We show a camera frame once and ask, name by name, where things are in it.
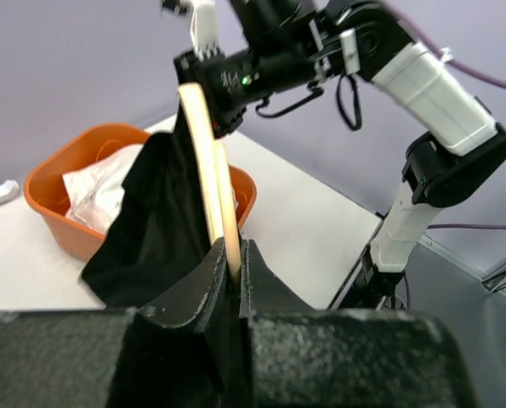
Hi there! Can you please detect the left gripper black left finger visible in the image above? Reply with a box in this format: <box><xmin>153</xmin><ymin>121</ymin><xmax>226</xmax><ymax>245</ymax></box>
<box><xmin>106</xmin><ymin>239</ymin><xmax>230</xmax><ymax>407</ymax></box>

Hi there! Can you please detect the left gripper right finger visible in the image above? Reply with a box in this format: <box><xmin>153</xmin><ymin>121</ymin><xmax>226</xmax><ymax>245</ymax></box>
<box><xmin>237</xmin><ymin>240</ymin><xmax>321</xmax><ymax>407</ymax></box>

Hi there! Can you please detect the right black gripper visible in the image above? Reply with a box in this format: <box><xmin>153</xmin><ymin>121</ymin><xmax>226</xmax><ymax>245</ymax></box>
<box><xmin>173</xmin><ymin>50</ymin><xmax>261</xmax><ymax>139</ymax></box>

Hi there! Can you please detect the wooden hanger for black skirt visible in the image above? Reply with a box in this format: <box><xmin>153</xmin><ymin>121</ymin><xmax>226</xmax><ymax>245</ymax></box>
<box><xmin>178</xmin><ymin>83</ymin><xmax>241</xmax><ymax>288</ymax></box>

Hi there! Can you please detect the black skirt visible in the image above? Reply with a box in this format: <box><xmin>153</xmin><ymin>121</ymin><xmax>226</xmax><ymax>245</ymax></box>
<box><xmin>81</xmin><ymin>111</ymin><xmax>211</xmax><ymax>308</ymax></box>

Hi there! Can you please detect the white pleated skirt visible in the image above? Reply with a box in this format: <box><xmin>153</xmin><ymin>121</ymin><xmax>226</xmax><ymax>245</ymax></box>
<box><xmin>62</xmin><ymin>144</ymin><xmax>143</xmax><ymax>234</ymax></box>

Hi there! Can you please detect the orange plastic basket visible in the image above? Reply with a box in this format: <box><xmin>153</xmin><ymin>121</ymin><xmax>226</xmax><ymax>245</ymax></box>
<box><xmin>25</xmin><ymin>123</ymin><xmax>257</xmax><ymax>261</ymax></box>

